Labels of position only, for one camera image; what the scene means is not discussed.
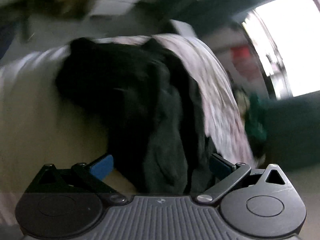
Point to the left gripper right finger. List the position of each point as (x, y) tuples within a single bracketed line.
[(229, 176)]

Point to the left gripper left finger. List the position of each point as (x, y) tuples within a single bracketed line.
[(100, 168)]

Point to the black knit garment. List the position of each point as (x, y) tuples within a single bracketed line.
[(149, 108)]

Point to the green clothes pile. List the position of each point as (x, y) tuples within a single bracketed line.
[(254, 120)]

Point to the right teal curtain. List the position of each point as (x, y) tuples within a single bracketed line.
[(292, 127)]

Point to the teal curtain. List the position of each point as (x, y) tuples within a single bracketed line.
[(206, 15), (292, 127)]

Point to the black framed window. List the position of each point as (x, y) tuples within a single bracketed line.
[(285, 35)]

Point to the left teal curtain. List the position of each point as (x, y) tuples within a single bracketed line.
[(206, 15)]

